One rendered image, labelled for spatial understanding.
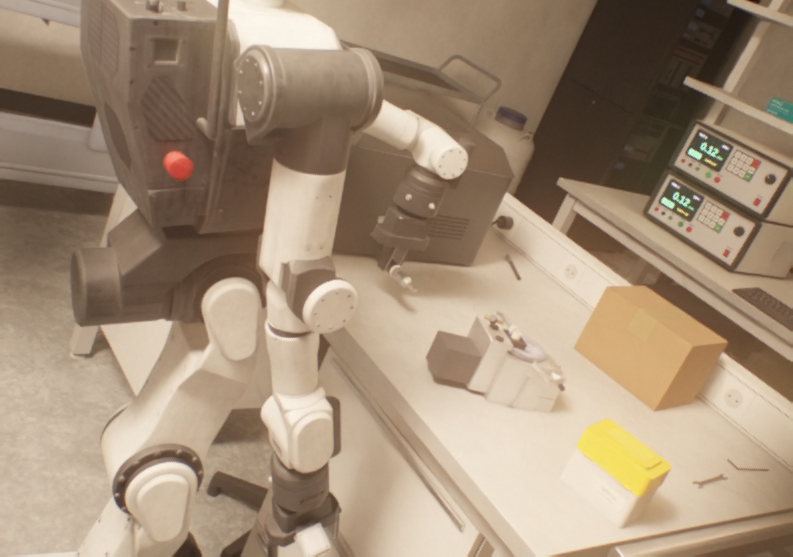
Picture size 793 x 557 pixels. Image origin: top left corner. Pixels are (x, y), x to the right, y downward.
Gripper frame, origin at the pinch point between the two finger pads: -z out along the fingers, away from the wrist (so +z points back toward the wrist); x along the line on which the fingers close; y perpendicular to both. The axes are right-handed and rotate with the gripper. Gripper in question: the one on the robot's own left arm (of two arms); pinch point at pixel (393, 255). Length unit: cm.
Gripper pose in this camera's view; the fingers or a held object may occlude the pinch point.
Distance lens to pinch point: 169.7
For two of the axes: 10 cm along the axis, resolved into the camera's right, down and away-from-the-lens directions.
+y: -5.1, -5.0, 7.0
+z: 3.8, -8.6, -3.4
